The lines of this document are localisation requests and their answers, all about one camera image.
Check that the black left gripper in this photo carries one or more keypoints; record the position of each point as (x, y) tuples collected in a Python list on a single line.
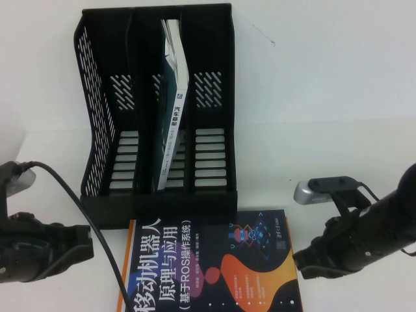
[(22, 250)]

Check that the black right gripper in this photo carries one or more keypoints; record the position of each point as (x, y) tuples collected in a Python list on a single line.
[(331, 247)]

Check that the dark mobile robot book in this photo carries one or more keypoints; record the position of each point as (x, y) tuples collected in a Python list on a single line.
[(195, 260)]

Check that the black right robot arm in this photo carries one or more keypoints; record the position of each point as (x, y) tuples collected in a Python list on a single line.
[(390, 221)]

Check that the black plastic book stand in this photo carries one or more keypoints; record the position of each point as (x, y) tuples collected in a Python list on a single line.
[(162, 204)]

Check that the white-spined teal cover book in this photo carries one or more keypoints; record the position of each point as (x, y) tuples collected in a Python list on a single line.
[(177, 130)]

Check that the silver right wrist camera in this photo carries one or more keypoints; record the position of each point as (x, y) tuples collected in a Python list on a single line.
[(307, 196)]

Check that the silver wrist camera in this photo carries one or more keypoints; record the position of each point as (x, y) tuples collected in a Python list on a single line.
[(22, 182), (307, 196)]

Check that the black right camera bracket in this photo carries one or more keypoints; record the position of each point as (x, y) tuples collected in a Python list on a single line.
[(334, 185)]

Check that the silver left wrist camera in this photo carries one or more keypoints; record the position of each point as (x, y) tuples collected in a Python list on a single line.
[(22, 182)]

